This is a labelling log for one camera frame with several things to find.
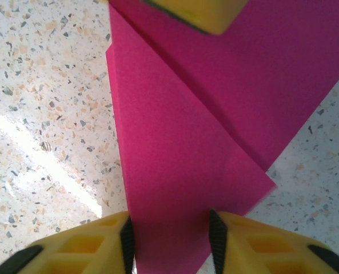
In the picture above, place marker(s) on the pink paper sheet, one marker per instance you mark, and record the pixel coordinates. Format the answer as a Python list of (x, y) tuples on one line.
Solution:
[(172, 142)]

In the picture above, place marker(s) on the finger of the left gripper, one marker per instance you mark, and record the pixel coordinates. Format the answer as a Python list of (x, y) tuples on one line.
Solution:
[(203, 14)]

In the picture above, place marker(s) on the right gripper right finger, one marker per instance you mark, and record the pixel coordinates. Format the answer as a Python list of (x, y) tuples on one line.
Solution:
[(272, 254)]

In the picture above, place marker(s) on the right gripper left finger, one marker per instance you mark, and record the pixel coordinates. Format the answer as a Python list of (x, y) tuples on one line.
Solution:
[(80, 251)]

